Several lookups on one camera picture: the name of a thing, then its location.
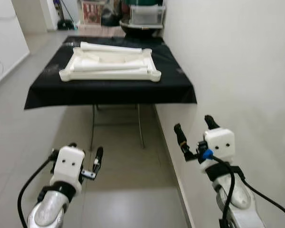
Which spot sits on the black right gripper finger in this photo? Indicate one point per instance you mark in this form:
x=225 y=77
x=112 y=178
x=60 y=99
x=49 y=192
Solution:
x=211 y=123
x=180 y=137

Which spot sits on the black wok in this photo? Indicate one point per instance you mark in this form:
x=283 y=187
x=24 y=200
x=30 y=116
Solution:
x=140 y=31

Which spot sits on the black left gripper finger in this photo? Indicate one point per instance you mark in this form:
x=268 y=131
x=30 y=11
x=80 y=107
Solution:
x=53 y=154
x=98 y=159

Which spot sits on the dark plastic bag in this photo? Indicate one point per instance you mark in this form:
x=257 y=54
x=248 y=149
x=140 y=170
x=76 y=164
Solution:
x=111 y=18

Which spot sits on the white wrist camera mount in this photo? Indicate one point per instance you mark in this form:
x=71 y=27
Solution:
x=220 y=142
x=69 y=166

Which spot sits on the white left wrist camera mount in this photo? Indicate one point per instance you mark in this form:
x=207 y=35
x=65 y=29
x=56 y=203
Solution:
x=69 y=166

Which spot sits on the green lidded pot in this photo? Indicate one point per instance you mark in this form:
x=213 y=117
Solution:
x=142 y=2

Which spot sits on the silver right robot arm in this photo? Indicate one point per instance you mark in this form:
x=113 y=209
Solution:
x=237 y=199

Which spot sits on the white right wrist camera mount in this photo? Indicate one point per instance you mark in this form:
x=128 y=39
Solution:
x=220 y=142

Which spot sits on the white plastic children table top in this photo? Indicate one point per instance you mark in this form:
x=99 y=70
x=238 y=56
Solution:
x=133 y=77

